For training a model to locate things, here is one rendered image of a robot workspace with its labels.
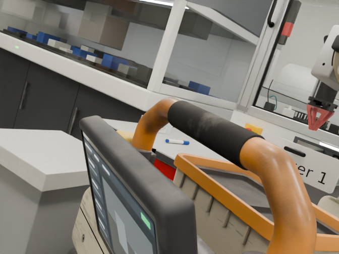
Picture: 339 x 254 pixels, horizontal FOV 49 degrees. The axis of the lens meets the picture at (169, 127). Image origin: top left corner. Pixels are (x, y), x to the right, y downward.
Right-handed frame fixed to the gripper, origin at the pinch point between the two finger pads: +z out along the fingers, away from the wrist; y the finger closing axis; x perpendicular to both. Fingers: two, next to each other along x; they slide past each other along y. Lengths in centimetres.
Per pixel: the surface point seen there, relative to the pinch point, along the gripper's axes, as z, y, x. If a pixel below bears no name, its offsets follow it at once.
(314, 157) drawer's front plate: 9.1, 2.4, -3.1
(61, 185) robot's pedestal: 26, -74, 21
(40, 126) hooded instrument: 61, 16, 173
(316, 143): 7.7, 36.2, 8.1
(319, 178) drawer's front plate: 14.8, 2.3, -6.8
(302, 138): 8.0, 36.1, 14.0
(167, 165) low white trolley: 27.5, -23.5, 33.5
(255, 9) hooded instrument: -50, 80, 84
